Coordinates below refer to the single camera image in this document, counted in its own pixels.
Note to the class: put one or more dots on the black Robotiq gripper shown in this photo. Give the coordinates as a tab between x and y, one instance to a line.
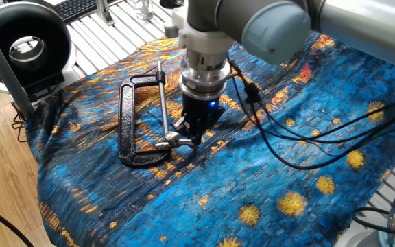
202	113

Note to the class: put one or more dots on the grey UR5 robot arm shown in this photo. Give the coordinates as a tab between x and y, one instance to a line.
273	27

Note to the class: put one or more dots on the black C-clamp with steel screw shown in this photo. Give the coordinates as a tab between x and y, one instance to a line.
127	130

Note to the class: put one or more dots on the blue starry painting tablecloth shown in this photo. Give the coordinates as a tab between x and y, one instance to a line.
238	178

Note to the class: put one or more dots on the clear drinking glass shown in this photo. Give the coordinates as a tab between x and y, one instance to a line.
145	8

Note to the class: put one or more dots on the black computer keyboard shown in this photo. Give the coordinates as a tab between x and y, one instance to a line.
75	8

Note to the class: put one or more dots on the aluminium corner bracket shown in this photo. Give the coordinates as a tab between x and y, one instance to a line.
105	13

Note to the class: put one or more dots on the aluminium frame post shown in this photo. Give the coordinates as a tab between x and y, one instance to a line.
2	65

